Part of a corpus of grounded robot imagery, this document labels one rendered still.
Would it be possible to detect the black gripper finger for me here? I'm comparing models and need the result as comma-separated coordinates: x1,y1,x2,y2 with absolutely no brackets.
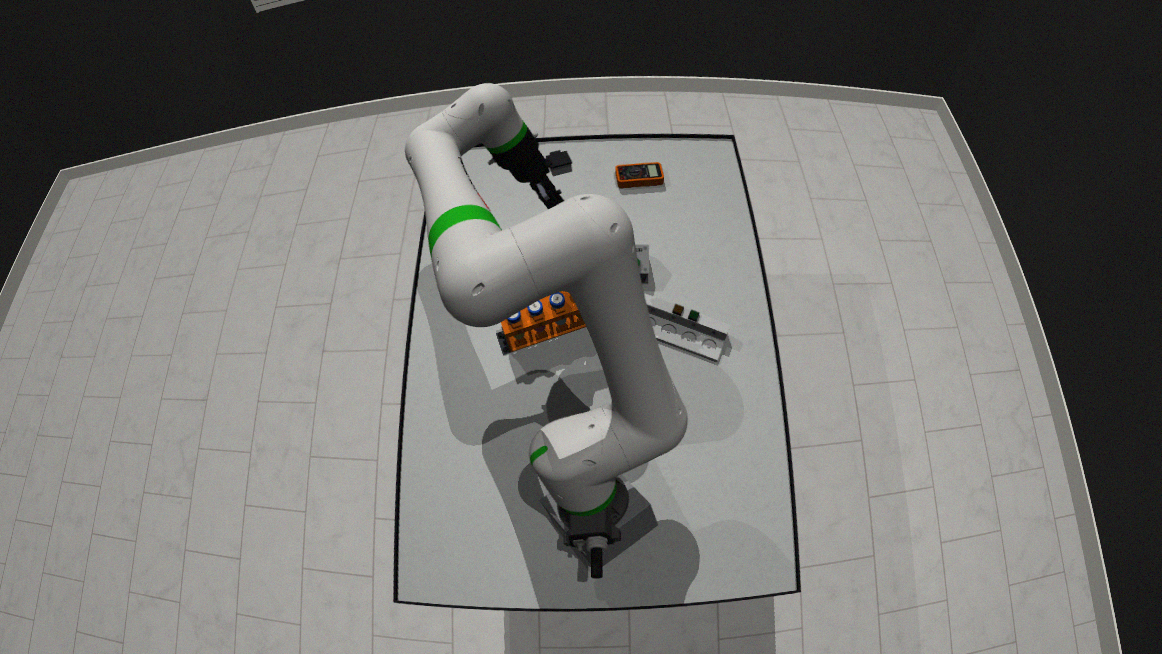
541,172,564,203
529,175,560,209

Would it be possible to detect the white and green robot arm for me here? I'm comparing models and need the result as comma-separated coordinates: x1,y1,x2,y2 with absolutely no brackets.
406,82,688,578

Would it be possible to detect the black table edge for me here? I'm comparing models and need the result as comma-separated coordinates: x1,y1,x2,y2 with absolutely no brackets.
393,134,801,611

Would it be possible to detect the orange tube rack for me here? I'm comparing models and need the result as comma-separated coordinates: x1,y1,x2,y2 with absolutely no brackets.
501,292,586,352

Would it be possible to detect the orange digital multimeter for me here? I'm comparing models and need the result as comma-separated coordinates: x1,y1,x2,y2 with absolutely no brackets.
615,161,664,188

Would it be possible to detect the grey button housing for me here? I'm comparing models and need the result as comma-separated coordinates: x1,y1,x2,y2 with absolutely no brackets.
634,244,650,283

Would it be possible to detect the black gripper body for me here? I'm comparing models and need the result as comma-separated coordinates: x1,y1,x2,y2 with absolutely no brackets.
509,149,548,193

